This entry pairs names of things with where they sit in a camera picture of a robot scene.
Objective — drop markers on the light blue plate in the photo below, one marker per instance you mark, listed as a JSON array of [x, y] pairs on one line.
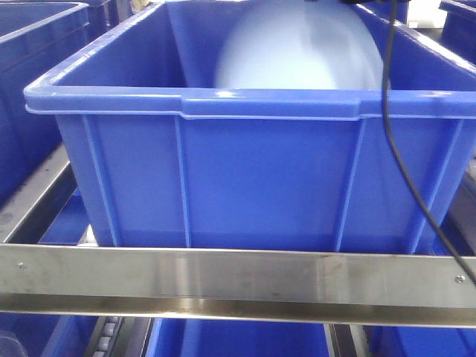
[[299, 45]]

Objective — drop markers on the blue plastic bin centre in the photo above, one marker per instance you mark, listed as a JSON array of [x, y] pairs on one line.
[[164, 159]]

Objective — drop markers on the blue plastic bin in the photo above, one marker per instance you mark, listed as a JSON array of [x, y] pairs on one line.
[[35, 37], [459, 29], [164, 159]]

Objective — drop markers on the blue plastic bin left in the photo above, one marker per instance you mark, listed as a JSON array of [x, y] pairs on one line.
[[35, 37]]

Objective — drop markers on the blue plastic bin right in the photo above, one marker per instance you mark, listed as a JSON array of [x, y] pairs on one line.
[[459, 29]]

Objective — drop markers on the stainless steel shelf rail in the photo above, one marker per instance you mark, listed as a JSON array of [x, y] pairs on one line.
[[321, 287]]

